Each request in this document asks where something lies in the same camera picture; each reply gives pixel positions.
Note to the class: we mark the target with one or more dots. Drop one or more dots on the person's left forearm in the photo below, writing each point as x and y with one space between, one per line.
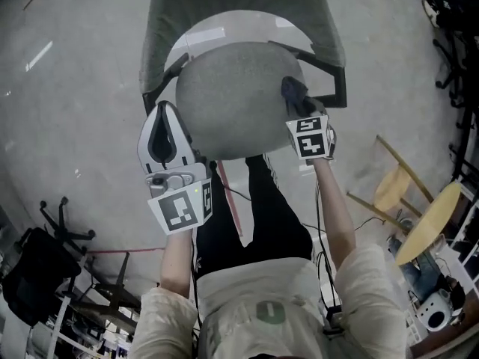
177 264

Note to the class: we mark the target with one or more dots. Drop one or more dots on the black frame desk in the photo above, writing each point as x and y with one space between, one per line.
119 286

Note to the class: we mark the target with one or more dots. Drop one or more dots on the dark wiping cloth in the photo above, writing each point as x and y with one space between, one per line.
292 88

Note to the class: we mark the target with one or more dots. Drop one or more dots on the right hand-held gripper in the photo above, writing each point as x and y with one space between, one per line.
310 146

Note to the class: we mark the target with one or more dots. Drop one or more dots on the white round appliance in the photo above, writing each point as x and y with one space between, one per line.
426 307

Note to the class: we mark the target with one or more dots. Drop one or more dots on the person's right forearm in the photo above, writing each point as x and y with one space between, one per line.
335 215

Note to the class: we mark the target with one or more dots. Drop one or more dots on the round wooden side table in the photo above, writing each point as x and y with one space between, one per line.
430 226

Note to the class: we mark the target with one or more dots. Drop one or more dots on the person's beige shirt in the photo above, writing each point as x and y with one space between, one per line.
243 305

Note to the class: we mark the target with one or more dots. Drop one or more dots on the black belt box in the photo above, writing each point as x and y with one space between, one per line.
334 318

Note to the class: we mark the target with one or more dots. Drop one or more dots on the person's black trousers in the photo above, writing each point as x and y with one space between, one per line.
224 245

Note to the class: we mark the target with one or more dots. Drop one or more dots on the black office chair base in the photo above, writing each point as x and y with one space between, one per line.
454 73
63 230

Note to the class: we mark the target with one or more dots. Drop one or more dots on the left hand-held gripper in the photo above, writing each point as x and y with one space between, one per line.
179 211

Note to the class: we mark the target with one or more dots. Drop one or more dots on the grey round chair seat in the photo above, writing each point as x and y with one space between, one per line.
232 99

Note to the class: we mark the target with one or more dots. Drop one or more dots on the black office chair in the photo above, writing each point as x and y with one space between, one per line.
37 275

